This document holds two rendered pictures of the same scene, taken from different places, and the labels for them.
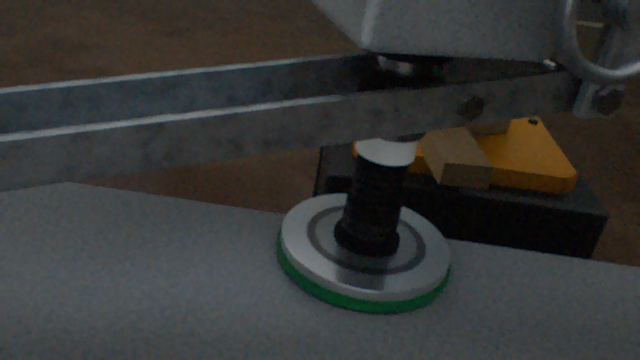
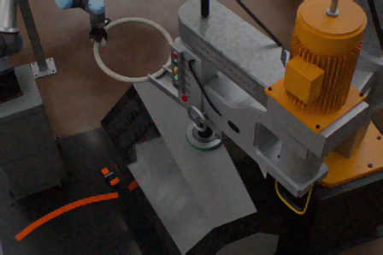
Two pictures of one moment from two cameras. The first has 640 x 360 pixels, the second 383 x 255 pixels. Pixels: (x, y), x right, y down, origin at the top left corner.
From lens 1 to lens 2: 2.77 m
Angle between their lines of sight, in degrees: 59
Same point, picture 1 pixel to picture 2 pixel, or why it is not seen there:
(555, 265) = (231, 169)
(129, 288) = (170, 109)
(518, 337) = (197, 165)
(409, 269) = (199, 141)
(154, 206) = not seen: hidden behind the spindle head
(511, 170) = not seen: hidden behind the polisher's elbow
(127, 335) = (161, 115)
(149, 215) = not seen: hidden behind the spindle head
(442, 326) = (192, 153)
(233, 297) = (178, 122)
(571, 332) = (206, 174)
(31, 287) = (162, 99)
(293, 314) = (179, 132)
